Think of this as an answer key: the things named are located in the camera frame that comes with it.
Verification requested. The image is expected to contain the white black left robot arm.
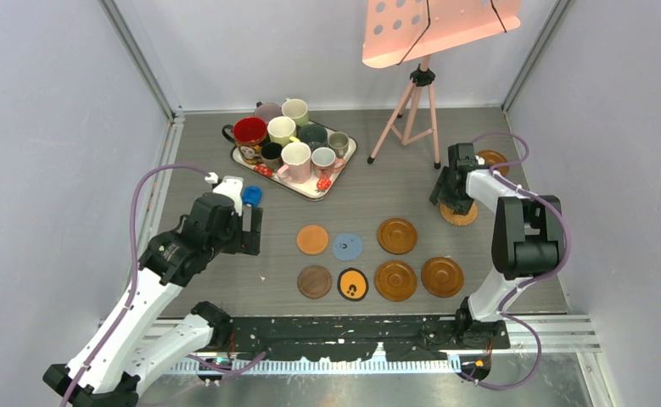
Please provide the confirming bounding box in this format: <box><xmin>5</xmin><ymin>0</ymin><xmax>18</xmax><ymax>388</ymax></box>
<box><xmin>42</xmin><ymin>192</ymin><xmax>263</xmax><ymax>406</ymax></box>

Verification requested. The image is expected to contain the woven orange rattan coaster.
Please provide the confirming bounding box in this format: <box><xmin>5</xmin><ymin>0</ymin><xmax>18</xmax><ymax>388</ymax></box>
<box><xmin>438</xmin><ymin>203</ymin><xmax>479</xmax><ymax>226</ymax></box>

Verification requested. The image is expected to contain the plain orange round coaster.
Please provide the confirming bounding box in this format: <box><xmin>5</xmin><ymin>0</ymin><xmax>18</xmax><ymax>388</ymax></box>
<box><xmin>296</xmin><ymin>225</ymin><xmax>329</xmax><ymax>255</ymax></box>

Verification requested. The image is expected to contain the cream white mug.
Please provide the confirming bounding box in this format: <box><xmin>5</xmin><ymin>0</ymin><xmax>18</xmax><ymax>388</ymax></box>
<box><xmin>267</xmin><ymin>116</ymin><xmax>299</xmax><ymax>148</ymax></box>

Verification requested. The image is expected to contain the orange black-rimmed coaster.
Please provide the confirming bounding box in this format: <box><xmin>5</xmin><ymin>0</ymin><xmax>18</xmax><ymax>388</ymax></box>
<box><xmin>337</xmin><ymin>268</ymin><xmax>368</xmax><ymax>302</ymax></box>

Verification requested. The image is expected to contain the dark teal mug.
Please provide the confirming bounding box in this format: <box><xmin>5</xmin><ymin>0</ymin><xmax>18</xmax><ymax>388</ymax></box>
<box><xmin>298</xmin><ymin>124</ymin><xmax>328</xmax><ymax>151</ymax></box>

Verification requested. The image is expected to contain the grey small mug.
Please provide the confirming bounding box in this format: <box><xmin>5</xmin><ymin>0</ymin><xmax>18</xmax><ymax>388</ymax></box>
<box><xmin>328</xmin><ymin>131</ymin><xmax>350</xmax><ymax>159</ymax></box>

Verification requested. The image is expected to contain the pale green mug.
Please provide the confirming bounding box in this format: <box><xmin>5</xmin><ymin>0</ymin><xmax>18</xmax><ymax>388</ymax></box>
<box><xmin>281</xmin><ymin>98</ymin><xmax>310</xmax><ymax>126</ymax></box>

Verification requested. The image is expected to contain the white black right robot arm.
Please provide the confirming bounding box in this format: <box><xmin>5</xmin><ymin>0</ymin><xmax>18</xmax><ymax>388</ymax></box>
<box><xmin>429</xmin><ymin>142</ymin><xmax>568</xmax><ymax>348</ymax></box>

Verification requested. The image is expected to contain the red black mug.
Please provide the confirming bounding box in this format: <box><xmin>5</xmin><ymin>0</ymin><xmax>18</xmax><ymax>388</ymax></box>
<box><xmin>221</xmin><ymin>116</ymin><xmax>268</xmax><ymax>164</ymax></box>

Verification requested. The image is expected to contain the mauve mug at back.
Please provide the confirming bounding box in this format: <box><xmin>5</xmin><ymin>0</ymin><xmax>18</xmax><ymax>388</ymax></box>
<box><xmin>253</xmin><ymin>102</ymin><xmax>283</xmax><ymax>123</ymax></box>

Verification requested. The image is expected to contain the black small mug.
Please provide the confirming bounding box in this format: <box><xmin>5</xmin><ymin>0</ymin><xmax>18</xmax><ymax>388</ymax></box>
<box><xmin>260</xmin><ymin>142</ymin><xmax>283</xmax><ymax>172</ymax></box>

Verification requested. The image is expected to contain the white serving tray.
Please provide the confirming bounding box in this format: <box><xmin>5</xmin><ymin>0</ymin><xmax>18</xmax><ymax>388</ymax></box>
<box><xmin>230</xmin><ymin>124</ymin><xmax>357</xmax><ymax>200</ymax></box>

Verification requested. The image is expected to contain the blue toy car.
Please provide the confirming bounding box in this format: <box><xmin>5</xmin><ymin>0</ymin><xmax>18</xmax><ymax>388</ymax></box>
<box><xmin>241</xmin><ymin>186</ymin><xmax>263</xmax><ymax>207</ymax></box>

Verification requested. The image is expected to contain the pink music stand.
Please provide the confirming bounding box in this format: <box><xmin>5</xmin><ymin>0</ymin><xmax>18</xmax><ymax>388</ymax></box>
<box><xmin>361</xmin><ymin>0</ymin><xmax>522</xmax><ymax>169</ymax></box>

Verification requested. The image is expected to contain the dark brown wooden coaster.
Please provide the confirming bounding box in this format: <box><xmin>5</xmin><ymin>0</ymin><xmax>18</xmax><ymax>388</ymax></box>
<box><xmin>297</xmin><ymin>265</ymin><xmax>333</xmax><ymax>299</ymax></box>

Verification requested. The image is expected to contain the pink handled floral mug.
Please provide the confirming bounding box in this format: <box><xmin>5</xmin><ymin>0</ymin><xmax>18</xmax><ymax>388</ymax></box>
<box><xmin>311</xmin><ymin>147</ymin><xmax>346</xmax><ymax>179</ymax></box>

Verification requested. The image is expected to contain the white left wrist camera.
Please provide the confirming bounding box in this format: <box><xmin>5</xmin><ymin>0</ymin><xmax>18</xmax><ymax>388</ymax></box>
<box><xmin>204</xmin><ymin>172</ymin><xmax>244</xmax><ymax>216</ymax></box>

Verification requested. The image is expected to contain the blue smiley foam coaster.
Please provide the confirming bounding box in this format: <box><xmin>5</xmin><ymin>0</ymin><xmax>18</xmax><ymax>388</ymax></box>
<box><xmin>332</xmin><ymin>233</ymin><xmax>363</xmax><ymax>261</ymax></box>

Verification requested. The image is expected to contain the glossy brown grooved wooden coaster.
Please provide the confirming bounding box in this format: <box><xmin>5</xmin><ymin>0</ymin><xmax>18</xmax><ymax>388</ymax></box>
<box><xmin>421</xmin><ymin>257</ymin><xmax>464</xmax><ymax>298</ymax></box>

